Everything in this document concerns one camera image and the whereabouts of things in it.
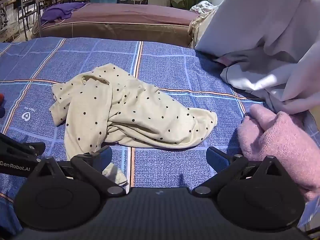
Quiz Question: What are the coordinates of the cream polka dot garment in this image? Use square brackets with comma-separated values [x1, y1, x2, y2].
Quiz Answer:
[49, 64, 218, 187]

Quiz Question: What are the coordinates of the wall shelf with small things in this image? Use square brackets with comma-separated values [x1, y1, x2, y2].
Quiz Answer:
[0, 0, 18, 40]

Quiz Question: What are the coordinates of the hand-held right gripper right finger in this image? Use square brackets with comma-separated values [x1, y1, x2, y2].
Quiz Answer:
[191, 147, 297, 197]

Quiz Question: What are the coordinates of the white cloth with dark trim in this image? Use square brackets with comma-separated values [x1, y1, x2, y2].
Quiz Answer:
[221, 62, 300, 98]

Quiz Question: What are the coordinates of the pink fleece clothing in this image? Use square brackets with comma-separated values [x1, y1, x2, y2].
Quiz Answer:
[237, 104, 320, 202]

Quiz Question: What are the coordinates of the lavender quilt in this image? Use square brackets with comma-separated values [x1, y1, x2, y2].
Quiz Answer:
[195, 0, 320, 115]

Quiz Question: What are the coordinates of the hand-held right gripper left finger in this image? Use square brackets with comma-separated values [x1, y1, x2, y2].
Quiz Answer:
[27, 146, 127, 197]

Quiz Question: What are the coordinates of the green houseplant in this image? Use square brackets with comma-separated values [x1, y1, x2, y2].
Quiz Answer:
[171, 0, 210, 10]

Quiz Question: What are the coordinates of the floral cream pillow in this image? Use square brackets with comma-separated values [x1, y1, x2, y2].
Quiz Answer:
[187, 1, 220, 49]

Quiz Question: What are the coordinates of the purple blanket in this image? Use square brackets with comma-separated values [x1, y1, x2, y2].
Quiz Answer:
[41, 2, 90, 25]

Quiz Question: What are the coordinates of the blue plaid bedsheet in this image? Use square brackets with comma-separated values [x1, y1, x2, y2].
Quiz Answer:
[0, 37, 320, 233]

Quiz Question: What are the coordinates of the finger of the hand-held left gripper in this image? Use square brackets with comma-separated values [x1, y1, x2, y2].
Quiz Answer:
[0, 132, 46, 158]

